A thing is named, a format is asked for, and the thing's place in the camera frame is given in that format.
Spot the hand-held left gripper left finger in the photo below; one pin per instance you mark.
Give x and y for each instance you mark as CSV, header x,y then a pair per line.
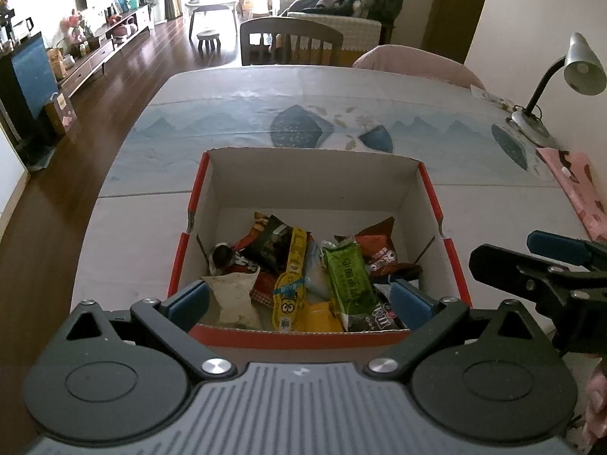
x,y
187,305

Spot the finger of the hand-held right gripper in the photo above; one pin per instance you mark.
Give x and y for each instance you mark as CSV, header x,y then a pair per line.
x,y
498,263
557,246

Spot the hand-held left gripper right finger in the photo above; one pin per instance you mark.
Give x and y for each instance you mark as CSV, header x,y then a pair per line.
x,y
412,303

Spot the cream snack packet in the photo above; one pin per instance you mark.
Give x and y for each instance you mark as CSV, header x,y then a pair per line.
x,y
232,294

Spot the round black cookie packet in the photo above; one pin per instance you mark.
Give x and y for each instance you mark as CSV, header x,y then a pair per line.
x,y
222,256

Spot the dark red snack bag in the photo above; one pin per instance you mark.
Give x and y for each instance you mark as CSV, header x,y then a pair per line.
x,y
379,246

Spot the green snack packet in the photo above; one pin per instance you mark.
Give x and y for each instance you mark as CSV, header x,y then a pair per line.
x,y
348,279

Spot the bright red snack bag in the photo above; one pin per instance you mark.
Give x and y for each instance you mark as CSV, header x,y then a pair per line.
x,y
263,291

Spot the yellow snack packet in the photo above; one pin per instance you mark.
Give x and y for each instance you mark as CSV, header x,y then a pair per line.
x,y
318,317

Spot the long yellow strip packet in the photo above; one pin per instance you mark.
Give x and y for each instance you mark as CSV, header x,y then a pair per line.
x,y
288,294

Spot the pale blue snack packet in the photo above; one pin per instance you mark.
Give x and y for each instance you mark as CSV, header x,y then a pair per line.
x,y
315,270

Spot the black snack packet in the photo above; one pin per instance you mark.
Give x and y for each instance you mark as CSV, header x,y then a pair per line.
x,y
270,241

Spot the red-sided cardboard box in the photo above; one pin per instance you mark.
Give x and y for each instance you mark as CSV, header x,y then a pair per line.
x,y
308,185

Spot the pink printed cloth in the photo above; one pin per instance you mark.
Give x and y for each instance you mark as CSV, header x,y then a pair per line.
x,y
581,189

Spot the small papers on table edge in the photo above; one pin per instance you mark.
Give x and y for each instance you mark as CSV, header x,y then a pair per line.
x,y
495,99

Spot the silver desk lamp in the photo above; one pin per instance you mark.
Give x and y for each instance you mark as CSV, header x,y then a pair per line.
x,y
581,64

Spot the pink covered chair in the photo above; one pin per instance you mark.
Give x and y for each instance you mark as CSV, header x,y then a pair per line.
x,y
417,64

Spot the white cabinet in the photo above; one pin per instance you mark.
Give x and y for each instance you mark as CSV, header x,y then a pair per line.
x,y
12,170

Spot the brown paper bag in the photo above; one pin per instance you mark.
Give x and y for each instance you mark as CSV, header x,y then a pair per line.
x,y
59,111

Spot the dark wooden door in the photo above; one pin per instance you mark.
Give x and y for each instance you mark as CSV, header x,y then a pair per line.
x,y
450,9

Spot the long low tv cabinet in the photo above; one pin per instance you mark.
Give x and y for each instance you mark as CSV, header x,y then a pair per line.
x,y
99,52

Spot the small dark stool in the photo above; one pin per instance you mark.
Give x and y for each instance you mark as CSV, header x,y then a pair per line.
x,y
208,36

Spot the black cabinet with blue panel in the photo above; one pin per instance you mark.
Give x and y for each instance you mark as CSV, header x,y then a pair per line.
x,y
28,85

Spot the sofa with cream cover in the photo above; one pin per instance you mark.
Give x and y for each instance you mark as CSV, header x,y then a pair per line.
x,y
341,28

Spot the dark wooden chair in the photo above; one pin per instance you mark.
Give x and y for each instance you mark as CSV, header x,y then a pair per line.
x,y
289,28

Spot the round coffee table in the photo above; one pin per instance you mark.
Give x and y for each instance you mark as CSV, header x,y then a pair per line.
x,y
211,7

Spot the pink flower bouquet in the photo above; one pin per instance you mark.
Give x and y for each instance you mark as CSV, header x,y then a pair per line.
x,y
76,26

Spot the small orange wooden chair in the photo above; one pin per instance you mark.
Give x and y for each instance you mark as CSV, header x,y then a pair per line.
x,y
253,2

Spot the electric kettle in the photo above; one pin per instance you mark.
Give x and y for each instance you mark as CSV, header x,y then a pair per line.
x,y
28,26

